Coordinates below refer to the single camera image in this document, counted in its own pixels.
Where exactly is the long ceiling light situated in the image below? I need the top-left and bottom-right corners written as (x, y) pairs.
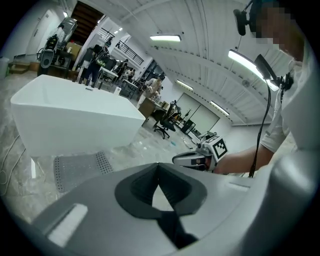
top-left (175, 79), bottom-right (194, 91)
top-left (227, 48), bottom-right (280, 92)
top-left (209, 100), bottom-right (231, 117)
top-left (149, 34), bottom-right (182, 43)

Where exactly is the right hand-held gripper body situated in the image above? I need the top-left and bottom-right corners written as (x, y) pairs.
top-left (172, 135), bottom-right (229, 172)

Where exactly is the black office chair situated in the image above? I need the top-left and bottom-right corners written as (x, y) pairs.
top-left (153, 99), bottom-right (179, 140)

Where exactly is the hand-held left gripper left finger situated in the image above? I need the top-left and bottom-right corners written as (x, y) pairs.
top-left (114, 162), bottom-right (161, 219)

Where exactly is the black low cabinet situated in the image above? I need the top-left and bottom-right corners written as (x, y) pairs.
top-left (180, 119), bottom-right (196, 135)

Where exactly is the dark staircase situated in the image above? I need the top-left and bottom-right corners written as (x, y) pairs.
top-left (70, 0), bottom-right (105, 46)

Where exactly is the white bathtub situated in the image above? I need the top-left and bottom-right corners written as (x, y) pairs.
top-left (10, 73), bottom-right (147, 158)

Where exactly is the person's white shirt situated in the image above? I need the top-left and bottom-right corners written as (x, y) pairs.
top-left (259, 56), bottom-right (320, 177)

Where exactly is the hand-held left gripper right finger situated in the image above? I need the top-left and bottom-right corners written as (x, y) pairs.
top-left (157, 162), bottom-right (208, 217)

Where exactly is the black chest-mounted device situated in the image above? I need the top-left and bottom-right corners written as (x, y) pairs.
top-left (254, 53), bottom-right (279, 81)

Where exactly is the black head-worn camera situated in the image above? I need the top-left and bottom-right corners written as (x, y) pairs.
top-left (233, 0), bottom-right (260, 36)

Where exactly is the grey perforated bath mat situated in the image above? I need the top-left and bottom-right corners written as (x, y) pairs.
top-left (53, 150), bottom-right (114, 193)

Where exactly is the grey wheeled machine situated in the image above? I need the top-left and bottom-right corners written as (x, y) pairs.
top-left (36, 34), bottom-right (60, 69)

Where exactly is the person's right forearm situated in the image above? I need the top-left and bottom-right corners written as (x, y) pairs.
top-left (214, 143), bottom-right (276, 175)

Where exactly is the white floor cable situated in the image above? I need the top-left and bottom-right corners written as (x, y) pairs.
top-left (0, 134), bottom-right (27, 196)

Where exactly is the wooden desk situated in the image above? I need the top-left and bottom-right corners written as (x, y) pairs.
top-left (138, 96), bottom-right (169, 121)

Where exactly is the black cable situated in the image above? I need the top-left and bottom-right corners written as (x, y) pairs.
top-left (248, 83), bottom-right (273, 179)

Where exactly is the black metal railing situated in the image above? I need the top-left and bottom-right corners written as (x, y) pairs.
top-left (115, 40), bottom-right (145, 65)

